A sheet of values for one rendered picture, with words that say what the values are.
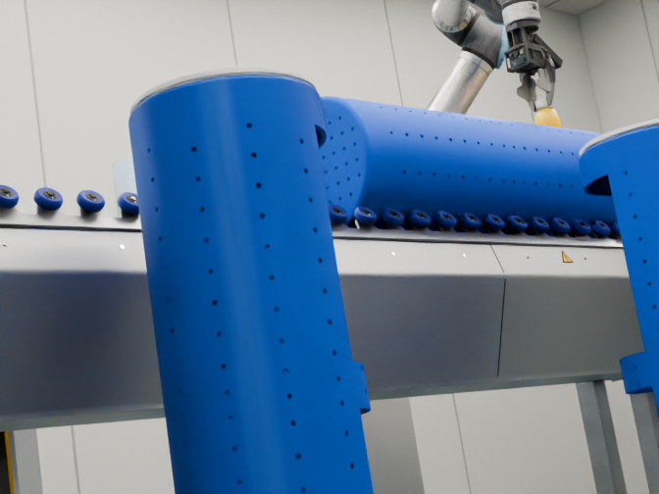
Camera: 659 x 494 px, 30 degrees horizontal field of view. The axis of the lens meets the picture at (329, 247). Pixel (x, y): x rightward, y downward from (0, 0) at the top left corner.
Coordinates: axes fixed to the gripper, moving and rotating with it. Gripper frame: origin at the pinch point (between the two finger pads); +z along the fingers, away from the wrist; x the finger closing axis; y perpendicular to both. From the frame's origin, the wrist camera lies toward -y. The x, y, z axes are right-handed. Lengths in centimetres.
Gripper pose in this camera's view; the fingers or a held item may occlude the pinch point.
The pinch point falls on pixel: (543, 104)
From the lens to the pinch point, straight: 307.3
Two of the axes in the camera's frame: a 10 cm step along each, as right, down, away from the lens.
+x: 6.5, -2.4, -7.2
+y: -7.5, -0.2, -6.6
